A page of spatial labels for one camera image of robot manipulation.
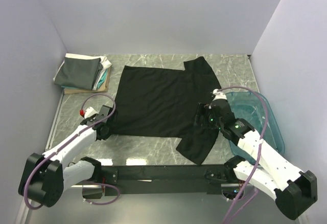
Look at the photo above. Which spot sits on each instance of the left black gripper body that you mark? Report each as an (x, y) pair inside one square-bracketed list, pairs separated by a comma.
[(108, 132)]

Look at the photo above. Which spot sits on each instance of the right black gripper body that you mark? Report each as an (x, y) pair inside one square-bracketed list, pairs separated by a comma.
[(205, 110)]

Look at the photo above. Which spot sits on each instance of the black t shirt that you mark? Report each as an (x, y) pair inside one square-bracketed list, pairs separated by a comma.
[(156, 102)]

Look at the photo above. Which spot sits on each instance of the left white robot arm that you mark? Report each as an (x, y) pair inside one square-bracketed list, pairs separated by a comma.
[(46, 176)]

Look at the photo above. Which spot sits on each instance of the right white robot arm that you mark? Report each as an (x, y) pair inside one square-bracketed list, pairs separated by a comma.
[(292, 189)]

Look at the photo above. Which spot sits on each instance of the teal plastic bin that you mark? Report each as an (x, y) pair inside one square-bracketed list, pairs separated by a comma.
[(249, 107)]

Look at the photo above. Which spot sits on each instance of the teal folded shirt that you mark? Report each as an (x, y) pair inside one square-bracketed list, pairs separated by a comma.
[(102, 79)]

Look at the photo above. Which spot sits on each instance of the dark green folded shirt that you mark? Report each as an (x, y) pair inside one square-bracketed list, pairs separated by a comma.
[(78, 73)]

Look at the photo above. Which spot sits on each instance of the black base beam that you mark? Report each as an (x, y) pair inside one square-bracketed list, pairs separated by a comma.
[(122, 178)]

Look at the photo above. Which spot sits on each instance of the white folded shirt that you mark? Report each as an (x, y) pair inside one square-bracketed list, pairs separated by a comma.
[(106, 64)]

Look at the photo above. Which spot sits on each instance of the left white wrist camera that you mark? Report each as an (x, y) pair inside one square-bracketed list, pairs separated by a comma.
[(86, 113)]

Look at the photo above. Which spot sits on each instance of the aluminium rail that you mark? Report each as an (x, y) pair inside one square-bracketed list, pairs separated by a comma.
[(153, 183)]

